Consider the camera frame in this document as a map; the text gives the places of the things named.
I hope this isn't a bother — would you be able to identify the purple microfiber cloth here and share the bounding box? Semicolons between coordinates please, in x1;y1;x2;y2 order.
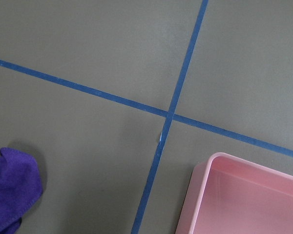
0;147;43;234

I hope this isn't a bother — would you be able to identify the pink plastic bin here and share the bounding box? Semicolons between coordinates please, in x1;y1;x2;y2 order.
176;153;293;234

